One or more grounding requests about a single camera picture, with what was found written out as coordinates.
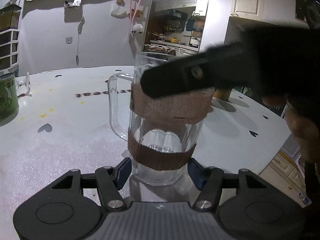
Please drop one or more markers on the green printed mug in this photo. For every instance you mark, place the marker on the green printed mug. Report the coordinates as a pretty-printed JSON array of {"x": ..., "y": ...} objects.
[{"x": 8, "y": 93}]

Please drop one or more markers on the chair draped with clothes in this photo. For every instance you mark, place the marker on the chair draped with clothes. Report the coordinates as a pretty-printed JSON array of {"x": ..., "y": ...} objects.
[{"x": 157, "y": 48}]

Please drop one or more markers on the white plastic drawer unit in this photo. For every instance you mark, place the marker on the white plastic drawer unit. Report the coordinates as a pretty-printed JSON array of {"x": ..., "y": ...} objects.
[{"x": 9, "y": 51}]

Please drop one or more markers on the small wall shelf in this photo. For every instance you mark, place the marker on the small wall shelf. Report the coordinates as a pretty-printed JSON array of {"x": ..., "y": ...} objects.
[{"x": 72, "y": 4}]

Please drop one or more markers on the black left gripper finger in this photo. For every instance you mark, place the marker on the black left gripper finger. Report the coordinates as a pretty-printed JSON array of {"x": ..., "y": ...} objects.
[{"x": 217, "y": 67}]

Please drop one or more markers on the white plush toy hanging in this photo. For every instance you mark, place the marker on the white plush toy hanging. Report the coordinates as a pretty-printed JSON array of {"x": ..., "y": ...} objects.
[{"x": 137, "y": 28}]

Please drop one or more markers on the person's right hand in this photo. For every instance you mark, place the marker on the person's right hand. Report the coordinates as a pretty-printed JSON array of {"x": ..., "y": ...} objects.
[{"x": 304, "y": 131}]

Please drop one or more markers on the white kitchen counter cabinets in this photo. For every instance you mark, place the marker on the white kitchen counter cabinets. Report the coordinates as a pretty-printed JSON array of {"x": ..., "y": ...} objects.
[{"x": 181, "y": 50}]

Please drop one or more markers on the small clear glass cup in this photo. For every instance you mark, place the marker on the small clear glass cup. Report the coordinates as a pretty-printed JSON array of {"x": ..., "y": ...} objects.
[{"x": 23, "y": 83}]

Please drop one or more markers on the clear glass mug brown bands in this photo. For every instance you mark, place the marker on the clear glass mug brown bands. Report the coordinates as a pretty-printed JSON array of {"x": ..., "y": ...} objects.
[{"x": 162, "y": 133}]

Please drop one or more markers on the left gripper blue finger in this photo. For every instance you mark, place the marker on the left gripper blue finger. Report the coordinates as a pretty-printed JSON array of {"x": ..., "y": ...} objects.
[
  {"x": 209, "y": 182},
  {"x": 110, "y": 180}
]

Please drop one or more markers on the glass fish tank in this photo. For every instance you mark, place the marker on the glass fish tank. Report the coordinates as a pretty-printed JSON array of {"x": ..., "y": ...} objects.
[{"x": 9, "y": 17}]

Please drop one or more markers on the tall brown cylinder cup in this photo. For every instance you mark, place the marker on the tall brown cylinder cup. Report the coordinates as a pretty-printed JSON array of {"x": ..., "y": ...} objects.
[{"x": 222, "y": 94}]

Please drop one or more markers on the white plastic bag hanging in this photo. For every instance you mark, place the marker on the white plastic bag hanging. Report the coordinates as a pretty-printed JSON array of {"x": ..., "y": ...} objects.
[{"x": 119, "y": 11}]

